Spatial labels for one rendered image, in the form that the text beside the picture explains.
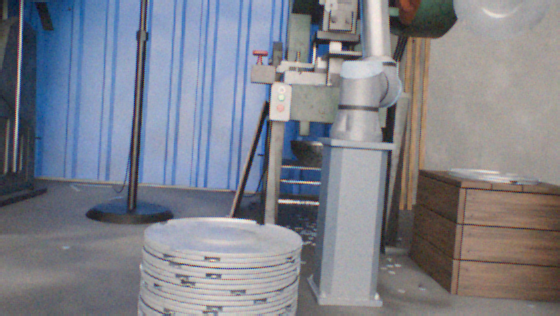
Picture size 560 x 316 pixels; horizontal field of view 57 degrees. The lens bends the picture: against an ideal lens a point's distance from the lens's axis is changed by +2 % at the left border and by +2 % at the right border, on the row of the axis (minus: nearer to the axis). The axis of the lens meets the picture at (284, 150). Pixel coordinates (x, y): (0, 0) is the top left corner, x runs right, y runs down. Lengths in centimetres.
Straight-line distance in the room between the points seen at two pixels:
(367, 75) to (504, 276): 76
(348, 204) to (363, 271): 19
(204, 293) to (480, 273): 105
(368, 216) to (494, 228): 44
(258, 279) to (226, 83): 262
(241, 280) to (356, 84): 75
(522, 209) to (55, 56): 288
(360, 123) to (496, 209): 53
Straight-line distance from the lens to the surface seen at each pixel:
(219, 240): 91
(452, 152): 368
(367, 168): 141
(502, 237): 171
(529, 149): 391
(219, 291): 85
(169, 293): 90
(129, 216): 232
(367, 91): 143
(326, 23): 223
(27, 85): 296
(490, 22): 187
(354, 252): 144
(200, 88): 340
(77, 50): 355
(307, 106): 203
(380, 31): 160
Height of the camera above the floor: 48
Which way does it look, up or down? 3 degrees down
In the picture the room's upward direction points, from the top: 4 degrees clockwise
